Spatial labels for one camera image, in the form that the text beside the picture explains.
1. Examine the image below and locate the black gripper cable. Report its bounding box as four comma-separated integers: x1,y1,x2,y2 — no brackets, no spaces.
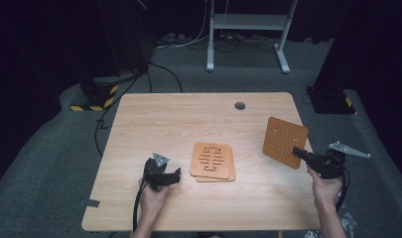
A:
335,167,351,212
132,180,147,232

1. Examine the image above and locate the wooden coaster with curved slots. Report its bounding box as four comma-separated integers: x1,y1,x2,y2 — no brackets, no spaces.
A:
190,142,232,180

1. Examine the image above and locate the white metal stand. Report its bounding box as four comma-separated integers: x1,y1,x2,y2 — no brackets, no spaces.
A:
205,0,300,74

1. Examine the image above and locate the long black floor cable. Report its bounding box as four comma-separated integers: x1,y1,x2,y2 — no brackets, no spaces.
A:
93,73,142,157

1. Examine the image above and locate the short black floor cable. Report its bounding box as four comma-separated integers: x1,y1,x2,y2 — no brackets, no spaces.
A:
147,60,184,94

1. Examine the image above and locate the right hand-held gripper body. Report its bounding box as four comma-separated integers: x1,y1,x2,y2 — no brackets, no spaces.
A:
307,141,371,180

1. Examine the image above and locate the grey tape strip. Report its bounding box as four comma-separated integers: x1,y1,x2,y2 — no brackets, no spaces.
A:
79,197,101,209

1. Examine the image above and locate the black base with yellow stripes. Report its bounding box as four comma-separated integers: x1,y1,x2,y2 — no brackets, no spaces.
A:
69,76,120,113

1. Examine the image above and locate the person's left hand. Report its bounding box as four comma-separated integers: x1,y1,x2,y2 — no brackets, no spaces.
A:
138,179,172,216

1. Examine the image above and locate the black perforated stand base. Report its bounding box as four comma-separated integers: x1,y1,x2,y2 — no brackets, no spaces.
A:
305,85,357,116

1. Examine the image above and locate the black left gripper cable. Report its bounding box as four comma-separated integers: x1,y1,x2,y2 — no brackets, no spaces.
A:
132,180,147,232

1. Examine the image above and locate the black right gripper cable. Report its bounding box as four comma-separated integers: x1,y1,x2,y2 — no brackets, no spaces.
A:
335,167,351,212

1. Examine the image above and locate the person's right hand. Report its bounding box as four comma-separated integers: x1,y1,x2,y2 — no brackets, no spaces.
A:
307,167,343,208

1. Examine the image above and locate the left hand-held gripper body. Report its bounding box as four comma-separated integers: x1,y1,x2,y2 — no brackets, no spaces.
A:
142,152,172,192

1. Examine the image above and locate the white cable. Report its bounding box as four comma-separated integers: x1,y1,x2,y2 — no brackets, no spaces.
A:
153,0,212,51

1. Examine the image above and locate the wooden coaster with straight slots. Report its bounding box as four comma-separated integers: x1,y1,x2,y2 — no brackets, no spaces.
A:
262,116,310,171

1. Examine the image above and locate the power strip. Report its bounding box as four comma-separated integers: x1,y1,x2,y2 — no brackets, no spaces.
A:
156,32,191,47

